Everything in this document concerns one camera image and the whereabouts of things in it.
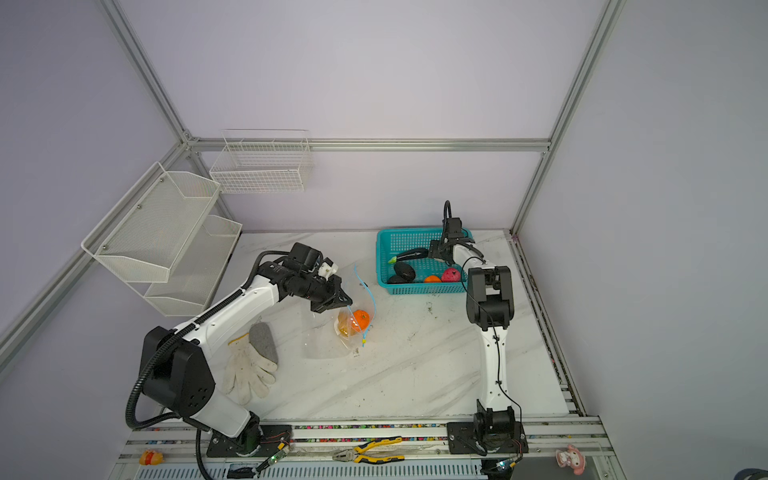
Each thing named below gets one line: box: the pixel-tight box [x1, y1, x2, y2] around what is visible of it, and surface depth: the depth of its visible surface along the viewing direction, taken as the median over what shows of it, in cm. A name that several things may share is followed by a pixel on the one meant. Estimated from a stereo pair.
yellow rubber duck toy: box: [140, 449, 163, 466], surface depth 71 cm
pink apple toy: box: [441, 268, 461, 283], surface depth 103 cm
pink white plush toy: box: [555, 444, 586, 475], surface depth 70 cm
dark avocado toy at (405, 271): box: [394, 262, 416, 282], surface depth 104 cm
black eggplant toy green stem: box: [388, 248, 429, 264], surface depth 112 cm
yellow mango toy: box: [338, 311, 353, 337], surface depth 89 cm
